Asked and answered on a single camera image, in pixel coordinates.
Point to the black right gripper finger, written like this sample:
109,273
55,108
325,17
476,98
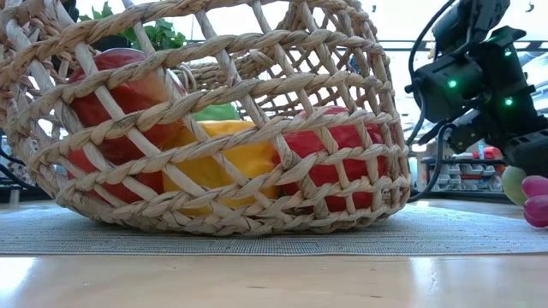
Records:
533,154

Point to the bright red apple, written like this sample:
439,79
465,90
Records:
312,143

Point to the yellow bell pepper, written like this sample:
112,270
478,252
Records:
240,160

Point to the woven wicker basket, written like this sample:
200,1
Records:
257,222

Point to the green apple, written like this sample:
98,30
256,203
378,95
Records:
216,113

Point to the red tomato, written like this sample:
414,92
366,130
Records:
98,164

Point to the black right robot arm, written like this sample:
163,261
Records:
466,17

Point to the green pear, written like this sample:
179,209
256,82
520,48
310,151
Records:
513,186

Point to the red background object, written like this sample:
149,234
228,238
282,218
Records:
490,152

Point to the purple grape bunch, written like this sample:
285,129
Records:
535,205

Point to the blue bottle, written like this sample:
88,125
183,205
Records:
480,150

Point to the black bin shelf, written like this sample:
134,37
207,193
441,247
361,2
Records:
462,161

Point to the grey woven placemat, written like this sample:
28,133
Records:
274,244

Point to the green potted plant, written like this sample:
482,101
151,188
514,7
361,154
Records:
164,36

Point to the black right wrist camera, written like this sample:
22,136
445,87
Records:
441,94

